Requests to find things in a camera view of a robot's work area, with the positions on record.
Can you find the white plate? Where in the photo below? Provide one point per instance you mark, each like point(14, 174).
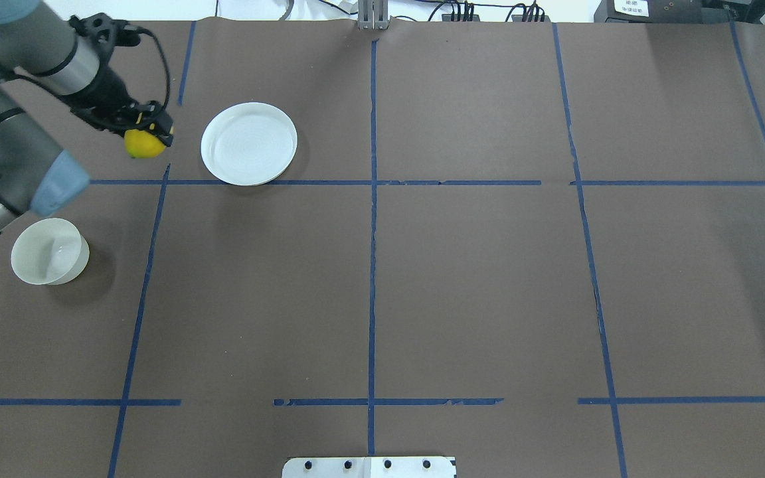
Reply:
point(249, 144)

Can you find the yellow lemon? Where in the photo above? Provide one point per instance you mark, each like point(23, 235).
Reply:
point(141, 144)

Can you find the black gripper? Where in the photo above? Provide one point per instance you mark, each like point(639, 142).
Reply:
point(105, 91)

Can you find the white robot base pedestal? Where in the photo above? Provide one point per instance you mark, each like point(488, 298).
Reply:
point(392, 466)

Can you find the white bowl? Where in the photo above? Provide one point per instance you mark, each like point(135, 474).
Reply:
point(49, 252)

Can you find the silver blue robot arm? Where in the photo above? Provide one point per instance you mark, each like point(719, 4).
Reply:
point(70, 60)

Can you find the aluminium frame post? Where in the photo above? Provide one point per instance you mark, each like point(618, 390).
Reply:
point(373, 14)

